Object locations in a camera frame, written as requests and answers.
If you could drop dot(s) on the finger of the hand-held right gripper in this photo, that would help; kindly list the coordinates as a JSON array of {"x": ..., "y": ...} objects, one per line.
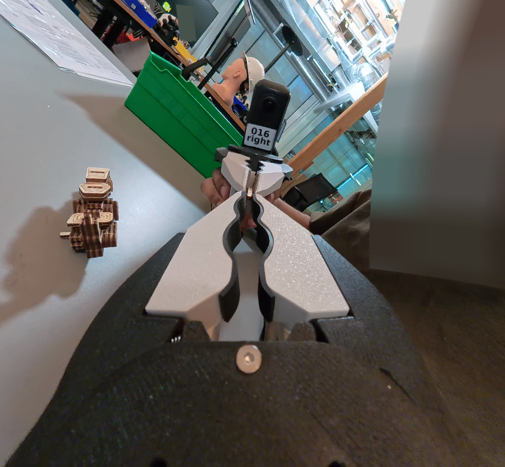
[
  {"x": 272, "y": 176},
  {"x": 236, "y": 173}
]

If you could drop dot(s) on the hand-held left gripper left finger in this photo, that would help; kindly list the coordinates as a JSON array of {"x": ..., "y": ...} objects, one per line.
[{"x": 193, "y": 273}]

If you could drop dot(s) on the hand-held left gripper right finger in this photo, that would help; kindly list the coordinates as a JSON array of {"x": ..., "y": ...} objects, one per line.
[{"x": 303, "y": 273}]

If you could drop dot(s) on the small wooden peg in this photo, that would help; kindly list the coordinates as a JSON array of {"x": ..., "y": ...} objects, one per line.
[{"x": 249, "y": 193}]

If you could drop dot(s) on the wooden model assembly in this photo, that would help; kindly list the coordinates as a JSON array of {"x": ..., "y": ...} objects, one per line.
[{"x": 94, "y": 234}]

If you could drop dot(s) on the person's right forearm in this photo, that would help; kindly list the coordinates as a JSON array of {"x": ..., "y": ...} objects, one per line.
[{"x": 300, "y": 218}]

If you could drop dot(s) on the person's right hand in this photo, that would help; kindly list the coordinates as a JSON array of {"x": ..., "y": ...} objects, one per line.
[{"x": 215, "y": 192}]

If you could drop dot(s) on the white hard hat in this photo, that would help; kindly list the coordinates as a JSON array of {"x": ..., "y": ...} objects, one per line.
[{"x": 254, "y": 66}]

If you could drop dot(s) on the mannequin head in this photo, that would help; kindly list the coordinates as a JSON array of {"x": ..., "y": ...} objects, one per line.
[{"x": 232, "y": 76}]

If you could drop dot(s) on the black office chair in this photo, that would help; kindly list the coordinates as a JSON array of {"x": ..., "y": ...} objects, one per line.
[{"x": 315, "y": 190}]

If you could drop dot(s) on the black disc on pole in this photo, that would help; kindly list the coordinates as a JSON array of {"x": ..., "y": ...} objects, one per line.
[{"x": 292, "y": 40}]

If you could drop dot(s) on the wooden beam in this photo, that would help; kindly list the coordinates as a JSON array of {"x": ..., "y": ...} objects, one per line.
[{"x": 339, "y": 123}]

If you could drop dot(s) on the green plastic bin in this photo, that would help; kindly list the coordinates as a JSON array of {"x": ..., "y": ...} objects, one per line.
[{"x": 177, "y": 119}]

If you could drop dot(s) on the grey monitor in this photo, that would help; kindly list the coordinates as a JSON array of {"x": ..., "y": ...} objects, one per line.
[{"x": 185, "y": 13}]

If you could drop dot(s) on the blue storage bin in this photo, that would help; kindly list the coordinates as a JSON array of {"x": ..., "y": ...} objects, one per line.
[{"x": 138, "y": 5}]

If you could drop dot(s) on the person's olive clothing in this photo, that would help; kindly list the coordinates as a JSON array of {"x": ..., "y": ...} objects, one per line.
[{"x": 453, "y": 356}]

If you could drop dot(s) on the laminated printed paper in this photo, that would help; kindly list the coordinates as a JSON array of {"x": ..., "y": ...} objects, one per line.
[{"x": 59, "y": 32}]

